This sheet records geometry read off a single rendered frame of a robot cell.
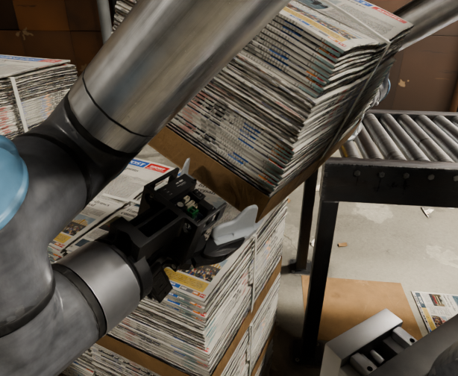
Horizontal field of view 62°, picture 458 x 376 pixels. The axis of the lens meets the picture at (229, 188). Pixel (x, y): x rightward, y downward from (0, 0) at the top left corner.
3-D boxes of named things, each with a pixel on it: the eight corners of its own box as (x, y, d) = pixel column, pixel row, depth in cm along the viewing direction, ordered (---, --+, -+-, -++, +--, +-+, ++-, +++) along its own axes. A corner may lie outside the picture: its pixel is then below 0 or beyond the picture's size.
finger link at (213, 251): (251, 248, 45) (184, 264, 40) (247, 255, 46) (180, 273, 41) (232, 218, 47) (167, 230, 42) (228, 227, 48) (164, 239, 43)
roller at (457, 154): (465, 182, 107) (464, 166, 105) (413, 127, 148) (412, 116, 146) (485, 178, 106) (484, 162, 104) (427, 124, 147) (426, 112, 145)
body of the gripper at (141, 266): (233, 202, 40) (154, 265, 31) (210, 253, 45) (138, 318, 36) (179, 163, 42) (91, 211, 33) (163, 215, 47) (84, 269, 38)
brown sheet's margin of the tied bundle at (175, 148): (256, 224, 47) (270, 198, 45) (98, 110, 55) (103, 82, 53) (303, 182, 59) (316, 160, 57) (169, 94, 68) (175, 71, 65)
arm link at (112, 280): (102, 352, 33) (42, 292, 36) (139, 318, 37) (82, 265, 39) (112, 306, 29) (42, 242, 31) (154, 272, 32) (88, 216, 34)
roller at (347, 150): (344, 174, 110) (347, 158, 108) (326, 122, 151) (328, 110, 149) (362, 174, 110) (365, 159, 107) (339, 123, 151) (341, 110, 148)
